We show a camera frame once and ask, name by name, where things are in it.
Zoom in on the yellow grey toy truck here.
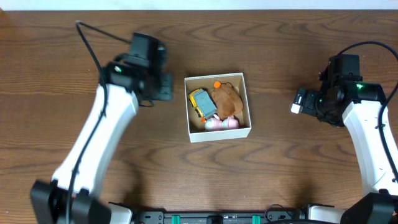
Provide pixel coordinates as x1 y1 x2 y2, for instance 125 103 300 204
188 88 216 119

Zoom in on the pink white plush toy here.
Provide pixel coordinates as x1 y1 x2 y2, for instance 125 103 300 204
201 114 239 131

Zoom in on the brown plush bear toy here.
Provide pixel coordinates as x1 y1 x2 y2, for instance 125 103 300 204
211 81 243 120

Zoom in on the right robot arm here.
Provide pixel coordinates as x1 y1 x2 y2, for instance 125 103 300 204
291 81 397 223

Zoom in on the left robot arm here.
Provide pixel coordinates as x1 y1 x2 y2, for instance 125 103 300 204
30 62 174 223

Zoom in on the white cardboard box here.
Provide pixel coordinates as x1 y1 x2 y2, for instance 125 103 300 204
184 72 251 143

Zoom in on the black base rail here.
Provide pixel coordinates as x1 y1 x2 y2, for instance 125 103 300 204
107 202 312 224

